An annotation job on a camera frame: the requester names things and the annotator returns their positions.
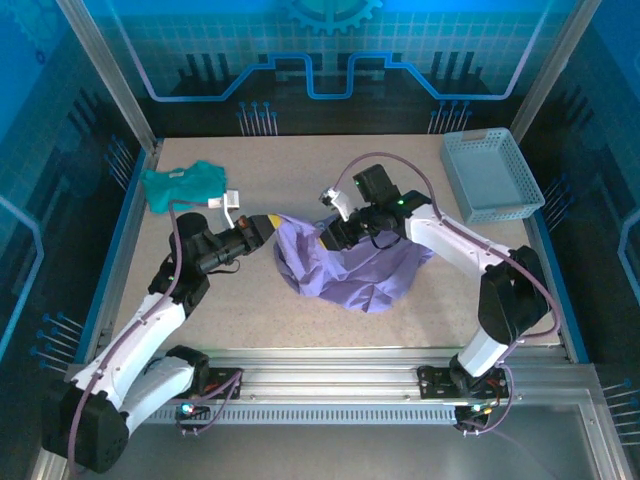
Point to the purple t-shirt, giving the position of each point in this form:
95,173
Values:
360,280

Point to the blue table edge strip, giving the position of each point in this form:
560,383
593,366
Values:
124,225
537,230

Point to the aluminium mounting rail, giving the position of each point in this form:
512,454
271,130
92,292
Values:
325,375

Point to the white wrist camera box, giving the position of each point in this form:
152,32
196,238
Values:
342,200
231,200

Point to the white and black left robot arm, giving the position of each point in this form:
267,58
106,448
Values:
135,335

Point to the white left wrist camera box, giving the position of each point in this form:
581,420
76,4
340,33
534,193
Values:
231,200

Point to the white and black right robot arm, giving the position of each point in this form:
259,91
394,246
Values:
450,235

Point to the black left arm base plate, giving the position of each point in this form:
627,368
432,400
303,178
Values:
217,376

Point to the grey metal panel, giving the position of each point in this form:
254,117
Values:
325,450

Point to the small LED circuit board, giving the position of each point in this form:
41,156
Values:
189,407
480,407

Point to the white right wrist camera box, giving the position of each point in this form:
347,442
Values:
342,200

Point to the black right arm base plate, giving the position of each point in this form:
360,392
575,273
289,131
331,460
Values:
435,385

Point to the aluminium frame post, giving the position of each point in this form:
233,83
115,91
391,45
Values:
550,70
115,85

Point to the teal folded t-shirt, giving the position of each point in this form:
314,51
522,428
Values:
180,187

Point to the blue-grey perforated plastic basket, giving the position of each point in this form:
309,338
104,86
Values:
490,170

